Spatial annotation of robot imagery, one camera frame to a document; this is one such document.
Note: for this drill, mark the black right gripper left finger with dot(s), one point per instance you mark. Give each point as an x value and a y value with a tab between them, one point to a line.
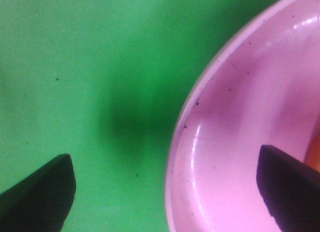
42	201

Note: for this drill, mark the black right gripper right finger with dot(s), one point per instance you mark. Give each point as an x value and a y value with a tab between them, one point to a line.
290	190

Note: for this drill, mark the burger with lettuce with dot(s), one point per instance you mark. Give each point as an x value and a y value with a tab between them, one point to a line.
312	157

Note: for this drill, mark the pink plate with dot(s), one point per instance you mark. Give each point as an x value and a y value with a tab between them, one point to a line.
262	88

